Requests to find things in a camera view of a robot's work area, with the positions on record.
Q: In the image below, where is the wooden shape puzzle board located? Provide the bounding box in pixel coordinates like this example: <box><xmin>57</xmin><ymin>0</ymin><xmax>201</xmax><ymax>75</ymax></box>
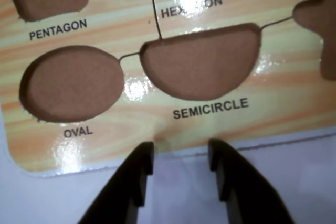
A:
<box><xmin>0</xmin><ymin>0</ymin><xmax>336</xmax><ymax>179</ymax></box>

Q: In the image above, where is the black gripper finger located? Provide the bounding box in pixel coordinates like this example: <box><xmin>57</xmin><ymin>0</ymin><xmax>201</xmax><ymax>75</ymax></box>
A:
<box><xmin>77</xmin><ymin>141</ymin><xmax>155</xmax><ymax>224</ymax></box>
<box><xmin>208</xmin><ymin>138</ymin><xmax>295</xmax><ymax>224</ymax></box>

